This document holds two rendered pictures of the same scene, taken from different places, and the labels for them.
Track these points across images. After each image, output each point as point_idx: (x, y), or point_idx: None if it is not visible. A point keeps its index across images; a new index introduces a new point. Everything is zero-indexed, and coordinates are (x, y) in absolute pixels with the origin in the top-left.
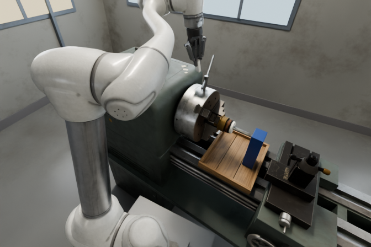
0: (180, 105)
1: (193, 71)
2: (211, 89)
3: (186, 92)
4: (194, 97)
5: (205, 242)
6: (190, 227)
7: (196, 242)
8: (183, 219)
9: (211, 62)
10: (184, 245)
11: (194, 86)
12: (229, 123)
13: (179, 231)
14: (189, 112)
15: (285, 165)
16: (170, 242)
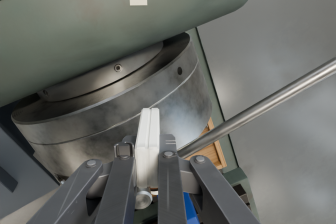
0: (22, 129)
1: (193, 1)
2: (176, 138)
3: (59, 125)
4: (72, 159)
5: (40, 188)
6: (30, 168)
7: (29, 184)
8: (25, 155)
9: (282, 100)
10: (3, 193)
11: (109, 113)
12: (152, 189)
13: (12, 165)
14: (43, 160)
15: None
16: None
